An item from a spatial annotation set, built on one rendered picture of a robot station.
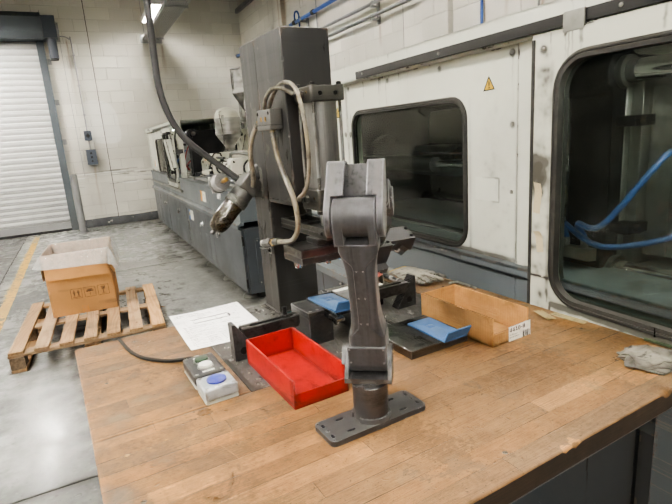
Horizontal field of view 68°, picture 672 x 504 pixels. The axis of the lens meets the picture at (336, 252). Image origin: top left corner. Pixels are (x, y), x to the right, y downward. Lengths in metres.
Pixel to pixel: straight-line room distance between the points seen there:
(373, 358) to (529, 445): 0.28
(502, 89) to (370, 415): 1.07
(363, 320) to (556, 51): 0.89
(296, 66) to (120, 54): 9.27
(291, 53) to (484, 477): 0.96
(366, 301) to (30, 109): 9.67
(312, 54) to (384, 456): 0.91
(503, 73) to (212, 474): 1.30
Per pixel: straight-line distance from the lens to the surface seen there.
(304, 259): 1.18
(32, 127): 10.27
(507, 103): 1.62
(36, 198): 10.31
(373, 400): 0.90
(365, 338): 0.86
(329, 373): 1.09
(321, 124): 1.19
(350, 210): 0.75
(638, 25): 1.33
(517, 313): 1.30
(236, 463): 0.89
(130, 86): 10.41
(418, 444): 0.89
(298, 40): 1.28
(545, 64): 1.47
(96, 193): 10.33
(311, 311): 1.23
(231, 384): 1.06
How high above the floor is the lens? 1.40
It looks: 13 degrees down
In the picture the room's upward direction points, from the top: 4 degrees counter-clockwise
